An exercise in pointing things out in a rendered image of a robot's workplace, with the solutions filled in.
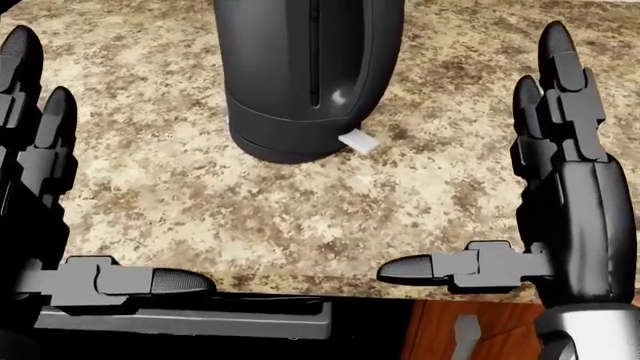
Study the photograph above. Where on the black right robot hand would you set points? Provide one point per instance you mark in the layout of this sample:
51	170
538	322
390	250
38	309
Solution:
580	210

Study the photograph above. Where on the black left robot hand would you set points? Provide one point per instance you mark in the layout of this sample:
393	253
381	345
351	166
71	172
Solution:
35	210

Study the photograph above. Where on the white kettle lever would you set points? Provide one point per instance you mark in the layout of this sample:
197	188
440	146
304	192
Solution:
358	141

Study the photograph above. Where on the black electric kettle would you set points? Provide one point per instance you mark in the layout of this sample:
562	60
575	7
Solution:
305	75

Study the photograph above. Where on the brown wooden cabinet door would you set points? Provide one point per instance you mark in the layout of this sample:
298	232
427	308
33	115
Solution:
450	330

